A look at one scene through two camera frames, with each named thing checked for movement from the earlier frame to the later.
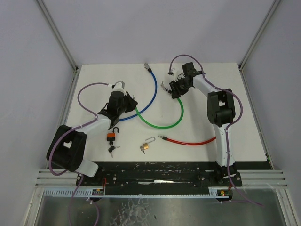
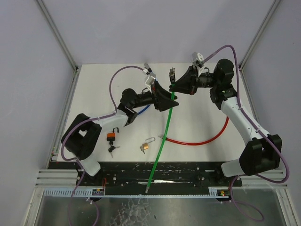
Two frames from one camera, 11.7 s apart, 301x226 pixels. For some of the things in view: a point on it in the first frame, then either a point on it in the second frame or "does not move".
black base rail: x=160 y=178 does not move
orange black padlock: x=111 y=136 does not move
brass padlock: x=146 y=145 does not move
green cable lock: x=170 y=125 → x=172 y=71
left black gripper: x=128 y=103 → x=155 y=96
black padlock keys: x=110 y=150 does not move
